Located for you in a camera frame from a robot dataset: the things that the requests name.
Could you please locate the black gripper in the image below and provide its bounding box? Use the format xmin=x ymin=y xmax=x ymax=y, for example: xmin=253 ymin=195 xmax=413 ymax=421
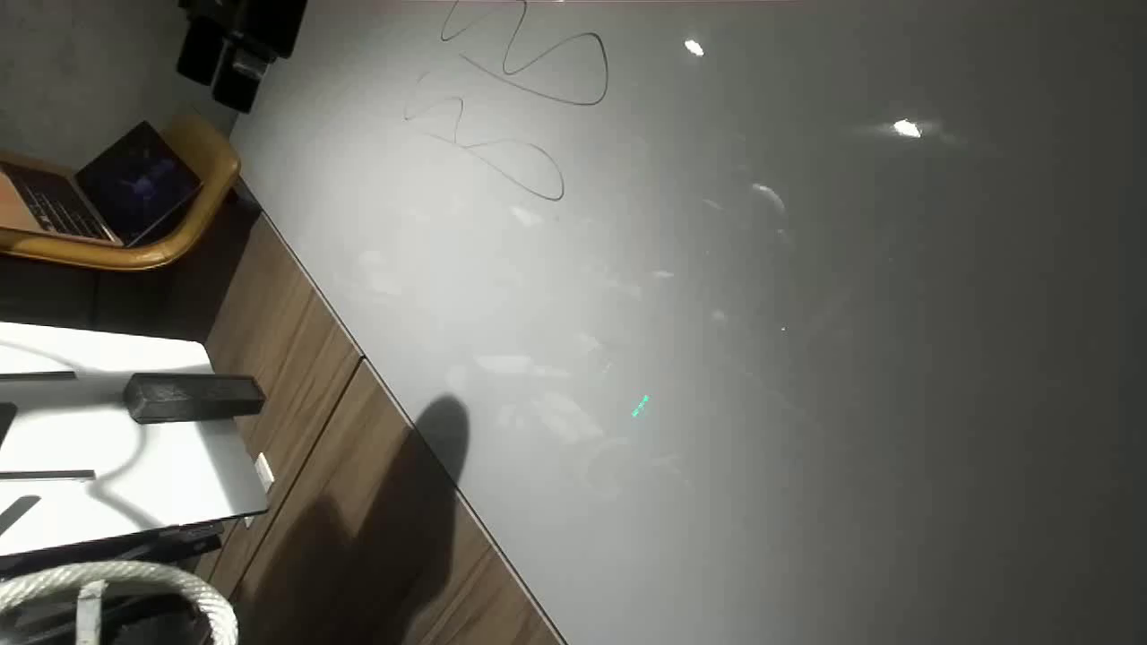
xmin=174 ymin=0 xmax=313 ymax=117

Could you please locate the large grey whiteboard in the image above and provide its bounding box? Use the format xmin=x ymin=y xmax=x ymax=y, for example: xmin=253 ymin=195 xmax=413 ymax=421
xmin=230 ymin=0 xmax=1147 ymax=645

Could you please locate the open laptop computer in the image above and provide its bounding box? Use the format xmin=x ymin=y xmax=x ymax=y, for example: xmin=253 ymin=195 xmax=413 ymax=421
xmin=0 ymin=117 xmax=203 ymax=250

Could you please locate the white flat shelf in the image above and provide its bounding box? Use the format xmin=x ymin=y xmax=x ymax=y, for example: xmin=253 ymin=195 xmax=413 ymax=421
xmin=0 ymin=315 xmax=275 ymax=563

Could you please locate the white corrugated hose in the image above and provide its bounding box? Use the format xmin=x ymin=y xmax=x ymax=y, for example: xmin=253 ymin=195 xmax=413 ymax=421
xmin=0 ymin=560 xmax=243 ymax=645

